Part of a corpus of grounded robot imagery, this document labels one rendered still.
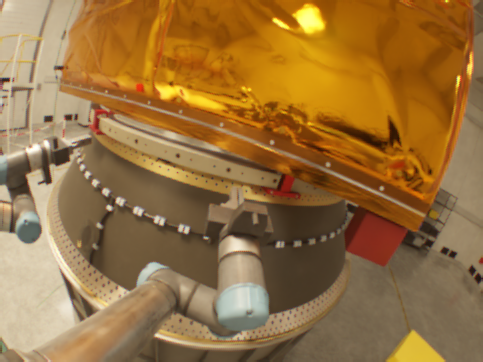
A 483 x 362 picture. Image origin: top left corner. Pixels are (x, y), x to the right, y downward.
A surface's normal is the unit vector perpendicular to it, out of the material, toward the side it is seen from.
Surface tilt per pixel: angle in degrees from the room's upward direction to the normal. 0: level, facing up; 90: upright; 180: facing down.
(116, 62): 88
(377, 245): 90
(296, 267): 62
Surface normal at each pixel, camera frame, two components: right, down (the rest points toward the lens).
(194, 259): 0.17, -0.11
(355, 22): -0.39, 0.18
